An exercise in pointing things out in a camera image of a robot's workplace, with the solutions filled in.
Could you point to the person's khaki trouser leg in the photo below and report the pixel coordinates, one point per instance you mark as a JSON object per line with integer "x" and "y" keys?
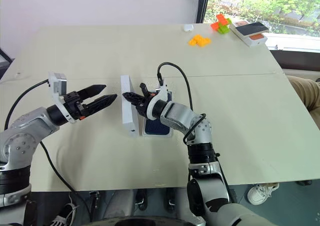
{"x": 305, "y": 95}

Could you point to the orange toy brick piece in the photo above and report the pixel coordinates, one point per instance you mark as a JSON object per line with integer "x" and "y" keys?
{"x": 220, "y": 20}

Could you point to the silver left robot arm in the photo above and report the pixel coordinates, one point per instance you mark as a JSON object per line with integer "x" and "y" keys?
{"x": 27, "y": 125}

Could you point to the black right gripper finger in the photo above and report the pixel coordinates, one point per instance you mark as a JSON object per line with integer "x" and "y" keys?
{"x": 133, "y": 99}
{"x": 144, "y": 90}

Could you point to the white rectangular box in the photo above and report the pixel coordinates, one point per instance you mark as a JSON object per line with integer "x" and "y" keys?
{"x": 128, "y": 115}

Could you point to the small white earbud case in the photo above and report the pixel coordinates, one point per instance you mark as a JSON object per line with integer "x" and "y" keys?
{"x": 188, "y": 27}

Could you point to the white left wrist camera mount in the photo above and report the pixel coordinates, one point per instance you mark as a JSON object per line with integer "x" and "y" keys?
{"x": 57, "y": 85}

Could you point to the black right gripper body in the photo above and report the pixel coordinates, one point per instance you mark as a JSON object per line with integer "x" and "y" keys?
{"x": 145, "y": 105}

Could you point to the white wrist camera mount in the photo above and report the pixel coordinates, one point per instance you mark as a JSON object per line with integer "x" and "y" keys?
{"x": 57, "y": 85}
{"x": 160, "y": 92}

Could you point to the black window frame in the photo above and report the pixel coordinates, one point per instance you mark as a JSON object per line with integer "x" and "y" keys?
{"x": 203, "y": 3}

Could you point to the white ribbed plastic piece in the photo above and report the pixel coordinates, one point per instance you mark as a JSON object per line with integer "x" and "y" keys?
{"x": 71, "y": 209}

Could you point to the dark blue smartphone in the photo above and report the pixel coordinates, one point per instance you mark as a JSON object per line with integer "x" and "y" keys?
{"x": 156, "y": 128}

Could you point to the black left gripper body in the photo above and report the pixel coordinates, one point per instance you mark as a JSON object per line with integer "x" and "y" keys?
{"x": 75, "y": 105}

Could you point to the white sneaker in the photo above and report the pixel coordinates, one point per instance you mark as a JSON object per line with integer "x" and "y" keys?
{"x": 260, "y": 193}

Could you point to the green toy brick piece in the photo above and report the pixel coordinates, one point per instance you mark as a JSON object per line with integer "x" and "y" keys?
{"x": 223, "y": 28}

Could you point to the yellow toy brick cluster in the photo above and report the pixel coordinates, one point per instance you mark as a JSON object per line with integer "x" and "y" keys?
{"x": 198, "y": 40}

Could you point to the white window sill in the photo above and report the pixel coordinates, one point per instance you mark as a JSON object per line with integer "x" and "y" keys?
{"x": 292, "y": 41}

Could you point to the white box with orange print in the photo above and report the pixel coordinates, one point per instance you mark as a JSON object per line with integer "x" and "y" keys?
{"x": 255, "y": 40}

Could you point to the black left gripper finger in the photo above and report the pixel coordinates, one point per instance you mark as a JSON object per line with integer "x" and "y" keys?
{"x": 101, "y": 102}
{"x": 92, "y": 90}

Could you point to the dark slanted panel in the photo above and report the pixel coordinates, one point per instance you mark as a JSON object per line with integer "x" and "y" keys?
{"x": 4, "y": 59}

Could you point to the black post under table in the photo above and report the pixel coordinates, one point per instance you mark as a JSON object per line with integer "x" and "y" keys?
{"x": 141, "y": 198}
{"x": 171, "y": 199}
{"x": 94, "y": 198}

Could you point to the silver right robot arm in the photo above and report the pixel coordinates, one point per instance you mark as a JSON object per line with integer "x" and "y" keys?
{"x": 180, "y": 113}

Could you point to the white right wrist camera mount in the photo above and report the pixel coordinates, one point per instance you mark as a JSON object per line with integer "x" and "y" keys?
{"x": 160, "y": 92}

